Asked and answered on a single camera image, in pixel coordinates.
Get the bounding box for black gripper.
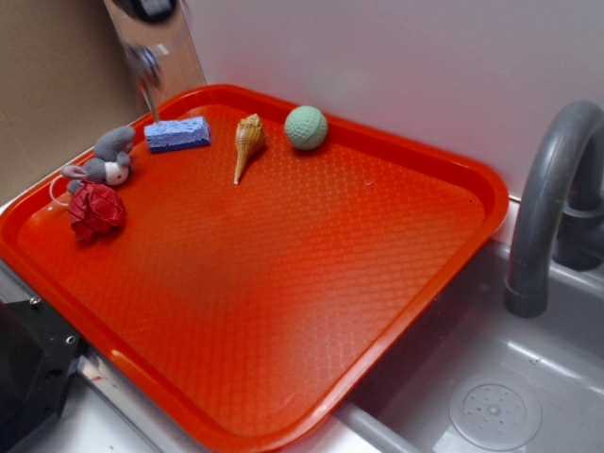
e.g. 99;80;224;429
112;0;178;23

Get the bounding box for silver keys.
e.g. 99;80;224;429
125;44;160;123

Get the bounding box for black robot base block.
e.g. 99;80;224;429
1;299;84;452

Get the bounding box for blue sponge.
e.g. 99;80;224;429
143;116;211;152

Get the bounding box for tan spiral seashell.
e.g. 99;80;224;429
233;113;266;185

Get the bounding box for grey plush mouse toy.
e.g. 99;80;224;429
61;126;135;194

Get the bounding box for green golf ball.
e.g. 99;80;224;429
284;106;328;150

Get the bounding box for red crumpled paper ball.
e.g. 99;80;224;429
67;181;126;243

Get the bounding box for red plastic tray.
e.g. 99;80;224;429
1;85;509;452

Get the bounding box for grey toy faucet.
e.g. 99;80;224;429
504;100;603;318

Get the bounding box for grey plastic sink basin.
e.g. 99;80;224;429
8;242;603;452

